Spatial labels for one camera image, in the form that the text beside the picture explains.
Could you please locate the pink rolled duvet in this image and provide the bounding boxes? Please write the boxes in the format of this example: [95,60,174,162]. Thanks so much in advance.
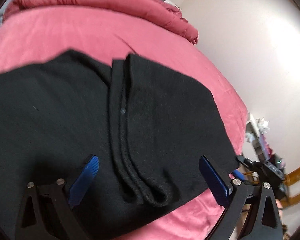
[3,0,199,44]

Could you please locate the white cabinet right of bed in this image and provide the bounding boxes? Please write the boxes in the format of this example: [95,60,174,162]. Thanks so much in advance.
[245,113,273,161]

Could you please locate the pink velvet bed sheet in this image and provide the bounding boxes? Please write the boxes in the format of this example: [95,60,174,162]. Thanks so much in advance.
[0,4,249,240]

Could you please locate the black fleece pants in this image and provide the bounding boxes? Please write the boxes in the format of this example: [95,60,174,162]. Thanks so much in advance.
[0,50,238,239]

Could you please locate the person's right hand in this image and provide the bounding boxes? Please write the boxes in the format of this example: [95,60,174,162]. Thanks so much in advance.
[276,199,283,211]

